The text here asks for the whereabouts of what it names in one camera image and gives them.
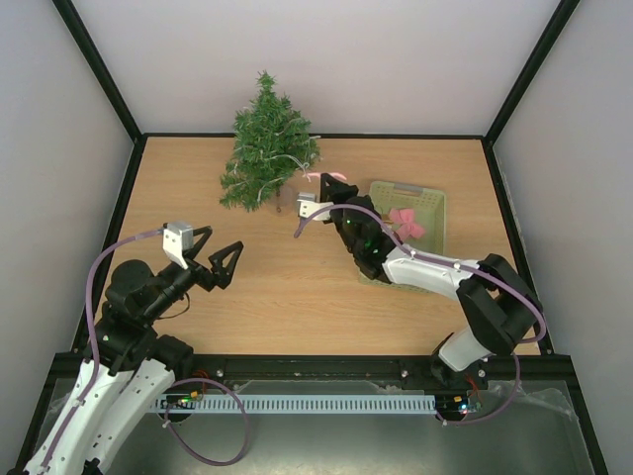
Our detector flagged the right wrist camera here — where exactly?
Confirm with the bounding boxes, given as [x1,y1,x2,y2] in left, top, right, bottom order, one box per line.
[297,192,332,222]

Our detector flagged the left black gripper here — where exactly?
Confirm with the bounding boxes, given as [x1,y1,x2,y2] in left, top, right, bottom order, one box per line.
[143,226,244,323]

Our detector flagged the black aluminium front rail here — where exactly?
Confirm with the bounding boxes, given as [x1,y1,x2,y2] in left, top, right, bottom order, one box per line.
[46,352,575,384]

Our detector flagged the white slotted cable duct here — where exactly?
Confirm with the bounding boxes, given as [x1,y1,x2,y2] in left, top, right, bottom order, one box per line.
[148,394,436,415]

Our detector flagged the green perforated plastic basket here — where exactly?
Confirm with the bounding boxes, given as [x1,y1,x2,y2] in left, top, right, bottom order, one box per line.
[357,179,448,296]

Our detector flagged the purple cable loop front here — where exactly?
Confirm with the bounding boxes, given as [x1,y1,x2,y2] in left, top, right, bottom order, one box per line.
[160,376,251,464]

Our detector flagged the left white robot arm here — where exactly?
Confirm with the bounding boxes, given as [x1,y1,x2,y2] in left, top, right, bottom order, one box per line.
[11,222,243,474]

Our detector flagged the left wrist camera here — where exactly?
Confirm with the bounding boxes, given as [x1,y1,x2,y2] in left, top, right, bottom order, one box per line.
[162,221,194,269]

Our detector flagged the pink fabric triangle ornament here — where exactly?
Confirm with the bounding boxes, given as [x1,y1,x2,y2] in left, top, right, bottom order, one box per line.
[305,172,347,182]

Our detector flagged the small green christmas tree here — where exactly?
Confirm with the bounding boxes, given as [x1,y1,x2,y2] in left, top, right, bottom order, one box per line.
[218,69,322,214]

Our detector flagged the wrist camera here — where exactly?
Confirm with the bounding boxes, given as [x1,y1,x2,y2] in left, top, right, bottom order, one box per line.
[297,192,332,222]
[162,221,194,269]

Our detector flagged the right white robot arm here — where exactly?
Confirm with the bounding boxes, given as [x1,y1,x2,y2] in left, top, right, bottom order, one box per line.
[316,173,546,388]

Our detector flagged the pink fabric bow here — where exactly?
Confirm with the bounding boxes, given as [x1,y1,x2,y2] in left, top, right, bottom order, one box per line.
[388,208,426,242]

